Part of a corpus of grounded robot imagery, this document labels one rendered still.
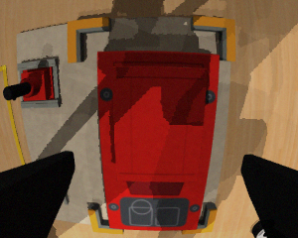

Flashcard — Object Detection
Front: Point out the yellow rectangular outline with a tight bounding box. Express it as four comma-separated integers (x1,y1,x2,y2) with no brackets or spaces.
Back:
0,64,26,166

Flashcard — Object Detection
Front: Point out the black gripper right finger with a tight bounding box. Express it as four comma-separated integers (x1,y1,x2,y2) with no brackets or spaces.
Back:
240,154,298,238

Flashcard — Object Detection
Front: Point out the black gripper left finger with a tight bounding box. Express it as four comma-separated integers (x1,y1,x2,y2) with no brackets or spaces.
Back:
0,151,75,238

